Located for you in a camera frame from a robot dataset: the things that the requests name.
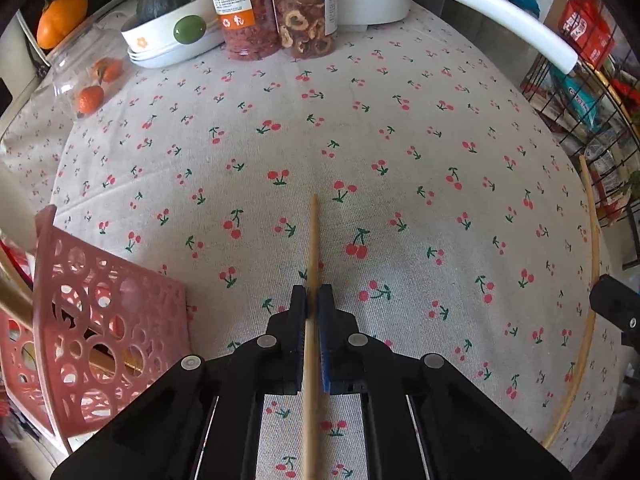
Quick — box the pink perforated utensil holder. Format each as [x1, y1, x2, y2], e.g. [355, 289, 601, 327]
[0, 205, 193, 456]

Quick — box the white pot with long handle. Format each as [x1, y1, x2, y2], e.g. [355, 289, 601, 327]
[330, 0, 581, 75]

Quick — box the cherry print tablecloth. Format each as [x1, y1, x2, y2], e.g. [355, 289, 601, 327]
[0, 5, 631, 480]

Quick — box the jar of dried fruit slices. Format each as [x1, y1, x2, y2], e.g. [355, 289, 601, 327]
[267, 0, 340, 60]

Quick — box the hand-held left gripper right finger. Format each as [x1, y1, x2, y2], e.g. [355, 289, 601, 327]
[316, 284, 573, 480]

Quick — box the jar of red dried berries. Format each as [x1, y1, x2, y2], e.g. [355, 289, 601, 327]
[206, 0, 281, 62]

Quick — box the orange pumpkin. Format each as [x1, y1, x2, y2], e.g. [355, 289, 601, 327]
[36, 0, 89, 51]

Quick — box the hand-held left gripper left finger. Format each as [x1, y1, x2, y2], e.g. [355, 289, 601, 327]
[50, 285, 311, 480]

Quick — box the white plastic spoon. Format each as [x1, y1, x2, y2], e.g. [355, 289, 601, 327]
[0, 160, 36, 246]

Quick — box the blue and white snack packet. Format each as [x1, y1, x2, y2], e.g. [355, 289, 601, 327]
[550, 67, 611, 128]

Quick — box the black wire rack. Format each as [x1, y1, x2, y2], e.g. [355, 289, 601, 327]
[520, 50, 640, 231]

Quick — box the small orange fruit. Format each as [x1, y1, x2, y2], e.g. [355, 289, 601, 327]
[95, 58, 123, 83]
[75, 86, 105, 113]

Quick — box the clear plastic container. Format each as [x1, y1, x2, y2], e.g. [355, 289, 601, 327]
[50, 25, 131, 121]

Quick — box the wooden chopstick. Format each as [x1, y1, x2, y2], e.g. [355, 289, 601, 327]
[301, 195, 321, 480]
[542, 156, 601, 450]
[0, 287, 141, 376]

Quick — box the white bowl with green knob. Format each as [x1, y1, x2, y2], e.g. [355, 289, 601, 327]
[120, 0, 226, 69]

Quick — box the red plastic bag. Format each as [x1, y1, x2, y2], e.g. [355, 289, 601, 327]
[557, 0, 618, 68]

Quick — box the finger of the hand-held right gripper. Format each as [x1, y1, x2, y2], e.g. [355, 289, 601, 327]
[589, 274, 640, 351]

